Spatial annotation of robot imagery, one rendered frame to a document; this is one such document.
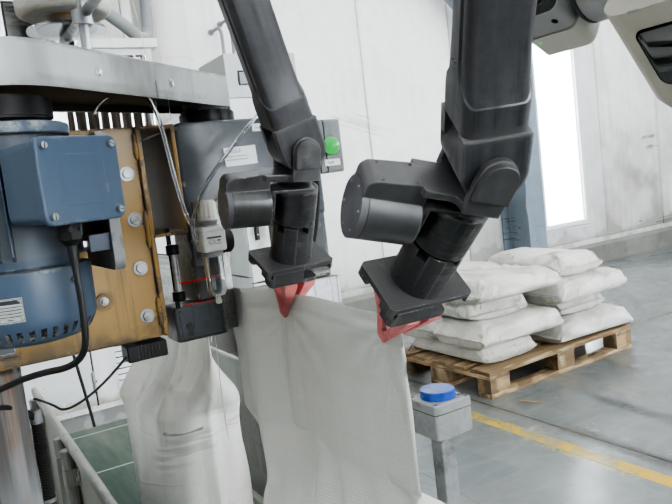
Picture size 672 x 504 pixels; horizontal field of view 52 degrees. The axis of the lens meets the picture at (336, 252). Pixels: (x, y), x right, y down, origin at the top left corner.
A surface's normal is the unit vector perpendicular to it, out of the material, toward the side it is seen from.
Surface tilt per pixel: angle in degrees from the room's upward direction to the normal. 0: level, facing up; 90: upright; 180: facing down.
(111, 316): 90
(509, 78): 115
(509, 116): 125
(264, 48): 105
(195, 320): 90
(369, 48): 90
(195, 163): 90
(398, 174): 38
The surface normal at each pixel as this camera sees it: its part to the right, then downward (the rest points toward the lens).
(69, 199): 0.82, -0.04
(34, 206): -0.57, 0.15
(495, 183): 0.16, 0.65
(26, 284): 0.40, 0.07
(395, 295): 0.29, -0.68
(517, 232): -0.85, 0.15
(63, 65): 0.93, -0.07
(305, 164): 0.40, 0.29
